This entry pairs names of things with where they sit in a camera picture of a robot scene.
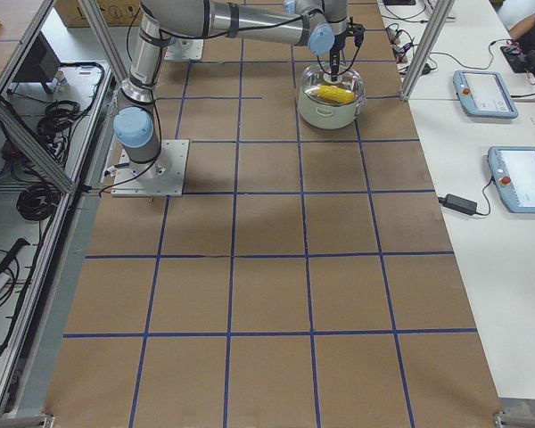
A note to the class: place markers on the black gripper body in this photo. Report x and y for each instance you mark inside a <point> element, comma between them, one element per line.
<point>337,45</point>

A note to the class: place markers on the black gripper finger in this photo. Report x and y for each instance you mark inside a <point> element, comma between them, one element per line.
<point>336,69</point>
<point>331,64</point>

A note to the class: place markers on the glass pot lid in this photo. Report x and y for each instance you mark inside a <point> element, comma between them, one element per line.
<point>315,76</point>

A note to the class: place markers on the yellow corn cob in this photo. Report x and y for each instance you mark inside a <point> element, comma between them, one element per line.
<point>335,94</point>

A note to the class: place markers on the pale green cooking pot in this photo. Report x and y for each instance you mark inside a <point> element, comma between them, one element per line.
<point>325,116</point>

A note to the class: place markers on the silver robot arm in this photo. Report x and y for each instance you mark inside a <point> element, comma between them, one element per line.
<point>221,75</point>

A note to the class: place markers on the small circuit boards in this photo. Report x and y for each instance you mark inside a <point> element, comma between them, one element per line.
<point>401,43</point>

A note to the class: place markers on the far blue teach pendant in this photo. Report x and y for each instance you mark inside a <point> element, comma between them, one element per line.
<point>483,94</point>

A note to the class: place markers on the blue teach pendant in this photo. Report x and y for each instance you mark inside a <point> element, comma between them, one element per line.
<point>483,94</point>
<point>513,170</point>

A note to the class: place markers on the black power adapter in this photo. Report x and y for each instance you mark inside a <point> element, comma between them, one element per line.
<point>459,204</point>

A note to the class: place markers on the near blue teach pendant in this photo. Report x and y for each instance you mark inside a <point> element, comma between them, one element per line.
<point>513,170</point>

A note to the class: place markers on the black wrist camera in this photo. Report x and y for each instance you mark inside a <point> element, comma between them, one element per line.
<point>357,32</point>

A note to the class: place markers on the aluminium frame post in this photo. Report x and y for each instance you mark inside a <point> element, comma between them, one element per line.
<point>427,41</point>

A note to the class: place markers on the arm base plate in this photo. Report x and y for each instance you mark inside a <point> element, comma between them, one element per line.
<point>183,50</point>
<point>165,177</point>

